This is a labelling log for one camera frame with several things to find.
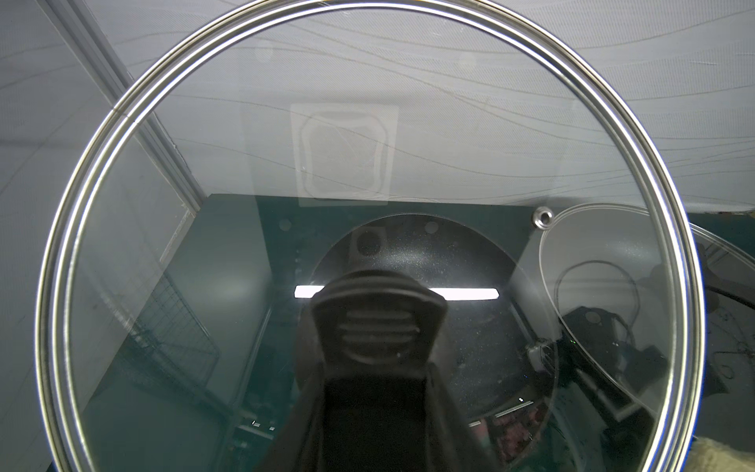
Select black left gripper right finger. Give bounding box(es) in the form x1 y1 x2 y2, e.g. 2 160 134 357
426 363 497 472

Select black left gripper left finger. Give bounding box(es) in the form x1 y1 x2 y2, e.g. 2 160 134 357
256 365 326 471

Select glass pot lid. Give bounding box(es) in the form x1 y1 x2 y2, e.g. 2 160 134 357
35 1 704 471
538 203 755 417

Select yellow cleaning cloth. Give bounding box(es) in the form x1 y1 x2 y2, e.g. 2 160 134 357
683 438 755 472

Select left black frying pan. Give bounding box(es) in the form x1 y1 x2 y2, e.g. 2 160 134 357
294 214 556 421

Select white wire basket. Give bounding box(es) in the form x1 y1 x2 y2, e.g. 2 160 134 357
114 273 220 389

